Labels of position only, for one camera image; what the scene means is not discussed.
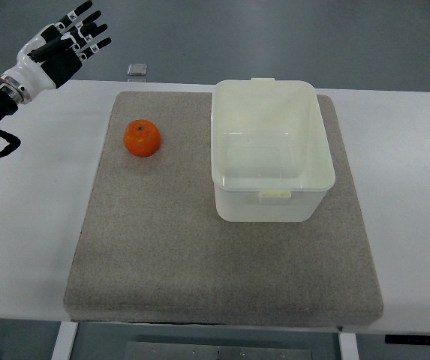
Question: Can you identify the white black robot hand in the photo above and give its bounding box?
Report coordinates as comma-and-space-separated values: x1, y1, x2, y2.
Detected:
0, 1, 111, 104

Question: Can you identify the orange fruit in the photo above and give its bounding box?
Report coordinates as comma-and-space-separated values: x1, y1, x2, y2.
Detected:
123, 119, 161, 158

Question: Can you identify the white plastic box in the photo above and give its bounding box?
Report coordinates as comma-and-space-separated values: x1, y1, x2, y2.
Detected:
210, 79, 335, 222

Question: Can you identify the grey fabric mat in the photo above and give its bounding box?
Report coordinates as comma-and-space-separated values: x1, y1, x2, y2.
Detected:
64, 91, 383, 328

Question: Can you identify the white table leg left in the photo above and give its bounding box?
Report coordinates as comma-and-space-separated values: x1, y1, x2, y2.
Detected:
51, 322, 78, 360

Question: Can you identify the white table leg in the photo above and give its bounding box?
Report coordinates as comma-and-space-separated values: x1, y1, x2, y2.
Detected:
51, 322, 78, 360
338, 332, 360, 360

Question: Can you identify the white table leg right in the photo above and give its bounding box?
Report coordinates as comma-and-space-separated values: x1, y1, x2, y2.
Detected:
338, 332, 360, 360

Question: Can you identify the black table control panel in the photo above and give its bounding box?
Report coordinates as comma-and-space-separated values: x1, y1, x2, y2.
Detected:
384, 334, 430, 346

